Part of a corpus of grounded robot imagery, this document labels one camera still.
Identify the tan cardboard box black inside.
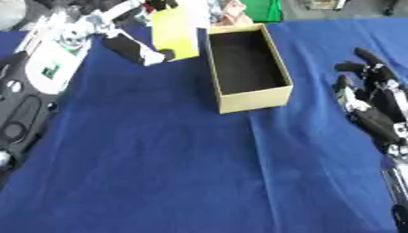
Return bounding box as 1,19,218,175
202,22,295,115

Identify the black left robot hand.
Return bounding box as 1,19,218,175
100,0,182,67

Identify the green box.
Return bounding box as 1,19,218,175
239,0,284,23

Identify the yellow block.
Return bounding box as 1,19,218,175
149,4,203,63

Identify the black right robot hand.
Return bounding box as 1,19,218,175
330,46,408,153

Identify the pink white patterned object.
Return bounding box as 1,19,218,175
215,0,255,27

